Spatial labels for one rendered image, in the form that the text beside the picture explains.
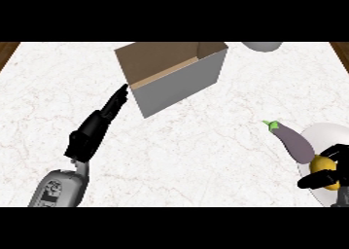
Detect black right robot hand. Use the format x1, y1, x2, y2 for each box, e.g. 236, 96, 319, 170
297, 143, 349, 191

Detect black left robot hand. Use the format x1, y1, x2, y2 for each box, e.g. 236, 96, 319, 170
65, 83, 131, 163

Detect yellow lemon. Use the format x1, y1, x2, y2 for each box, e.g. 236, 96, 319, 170
310, 155, 342, 192

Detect white plate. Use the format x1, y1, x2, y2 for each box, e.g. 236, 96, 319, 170
297, 122, 349, 208

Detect open cardboard box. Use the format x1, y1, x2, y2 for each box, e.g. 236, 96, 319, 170
115, 42, 230, 120

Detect purple eggplant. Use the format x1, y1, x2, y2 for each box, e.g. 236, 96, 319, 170
263, 120, 319, 165

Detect pale grey round bowl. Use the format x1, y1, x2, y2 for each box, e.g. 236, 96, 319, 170
240, 42, 283, 53

